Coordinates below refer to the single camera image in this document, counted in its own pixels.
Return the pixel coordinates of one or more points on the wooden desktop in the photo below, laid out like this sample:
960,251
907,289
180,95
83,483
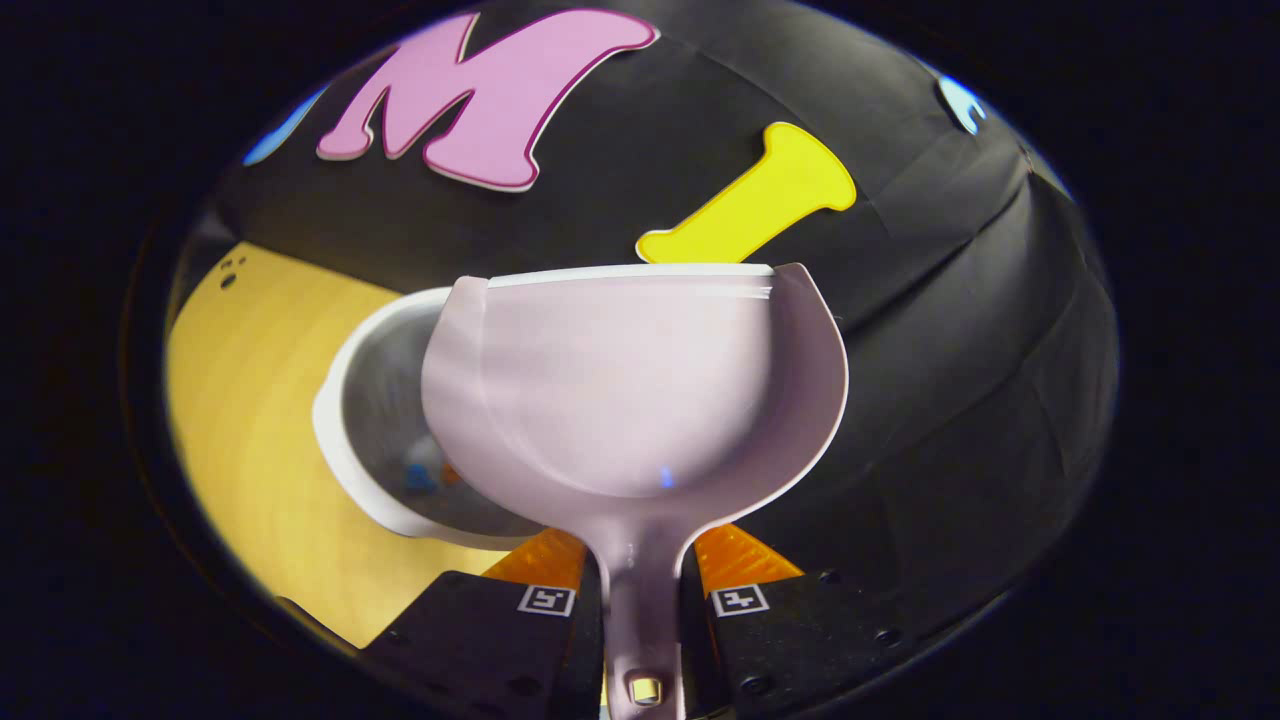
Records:
260,400

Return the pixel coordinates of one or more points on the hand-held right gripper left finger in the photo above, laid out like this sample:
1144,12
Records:
480,640

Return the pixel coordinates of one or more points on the blue paper ball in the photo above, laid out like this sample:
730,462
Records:
420,478

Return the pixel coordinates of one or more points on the black backdrop cloth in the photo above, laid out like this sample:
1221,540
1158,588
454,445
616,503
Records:
950,350

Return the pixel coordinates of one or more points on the pale grey plastic dustpan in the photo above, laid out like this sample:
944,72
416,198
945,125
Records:
620,390

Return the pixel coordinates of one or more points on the white ribbed garbage bin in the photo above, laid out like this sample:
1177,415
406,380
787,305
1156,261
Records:
375,400

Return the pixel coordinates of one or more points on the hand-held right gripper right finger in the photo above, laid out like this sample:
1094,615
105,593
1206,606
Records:
800,640

